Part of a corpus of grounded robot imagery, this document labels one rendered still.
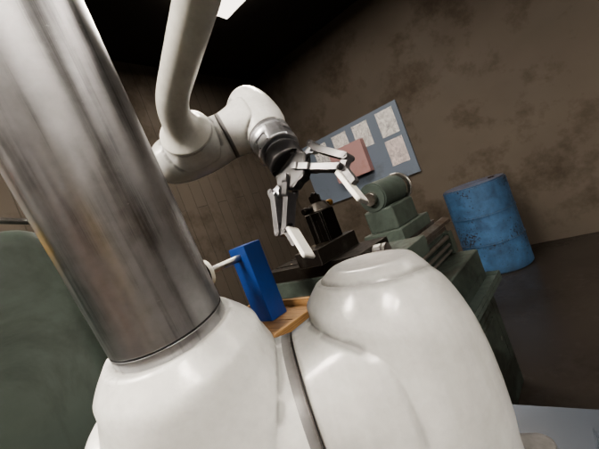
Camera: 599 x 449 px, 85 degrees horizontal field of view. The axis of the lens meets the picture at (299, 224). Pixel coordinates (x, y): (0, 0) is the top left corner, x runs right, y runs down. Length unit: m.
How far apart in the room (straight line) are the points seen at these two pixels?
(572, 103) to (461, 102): 0.90
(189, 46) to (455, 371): 0.51
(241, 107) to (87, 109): 0.48
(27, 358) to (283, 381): 0.33
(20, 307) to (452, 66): 3.83
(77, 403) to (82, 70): 0.40
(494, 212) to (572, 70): 1.39
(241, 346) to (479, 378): 0.20
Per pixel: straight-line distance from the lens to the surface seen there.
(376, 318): 0.28
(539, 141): 3.85
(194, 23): 0.53
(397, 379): 0.30
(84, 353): 0.54
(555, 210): 3.94
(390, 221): 1.50
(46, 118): 0.27
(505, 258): 3.33
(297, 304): 0.99
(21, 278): 0.53
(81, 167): 0.26
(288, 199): 0.61
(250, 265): 0.92
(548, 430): 0.54
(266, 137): 0.65
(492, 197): 3.23
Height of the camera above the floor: 1.14
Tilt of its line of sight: 2 degrees down
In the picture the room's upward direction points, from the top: 21 degrees counter-clockwise
